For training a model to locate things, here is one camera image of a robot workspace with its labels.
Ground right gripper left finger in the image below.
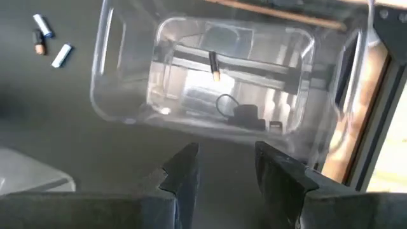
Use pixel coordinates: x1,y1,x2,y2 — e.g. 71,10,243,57
0,142,200,229

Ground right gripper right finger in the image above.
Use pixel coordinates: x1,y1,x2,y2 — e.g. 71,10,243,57
254,141,407,229

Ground white blue battery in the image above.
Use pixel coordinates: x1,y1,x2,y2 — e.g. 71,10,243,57
50,43,74,69

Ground slim black copper battery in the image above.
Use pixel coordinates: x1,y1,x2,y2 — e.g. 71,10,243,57
208,50,222,83
32,28,47,55

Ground batteries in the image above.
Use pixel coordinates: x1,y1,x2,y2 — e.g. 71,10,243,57
32,13,54,39

